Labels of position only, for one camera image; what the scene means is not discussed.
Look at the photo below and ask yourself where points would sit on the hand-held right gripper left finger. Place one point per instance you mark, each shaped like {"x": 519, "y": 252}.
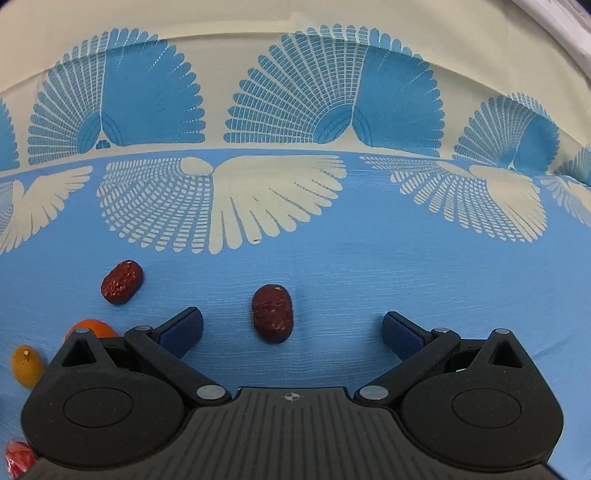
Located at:
{"x": 182, "y": 335}

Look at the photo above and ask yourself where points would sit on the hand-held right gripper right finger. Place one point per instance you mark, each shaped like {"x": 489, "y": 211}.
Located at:
{"x": 402, "y": 335}

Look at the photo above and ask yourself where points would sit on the dried red date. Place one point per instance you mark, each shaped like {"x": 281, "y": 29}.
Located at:
{"x": 122, "y": 282}
{"x": 272, "y": 313}

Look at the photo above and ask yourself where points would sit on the small yellow kumquat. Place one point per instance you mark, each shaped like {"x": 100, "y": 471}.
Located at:
{"x": 27, "y": 367}

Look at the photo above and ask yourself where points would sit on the red candy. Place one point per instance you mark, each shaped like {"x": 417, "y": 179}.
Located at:
{"x": 16, "y": 457}

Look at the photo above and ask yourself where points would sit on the bare orange tangerine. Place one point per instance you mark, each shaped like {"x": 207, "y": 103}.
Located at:
{"x": 92, "y": 328}

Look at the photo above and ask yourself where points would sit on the blue fan-print cloth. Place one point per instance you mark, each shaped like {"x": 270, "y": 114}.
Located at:
{"x": 323, "y": 240}

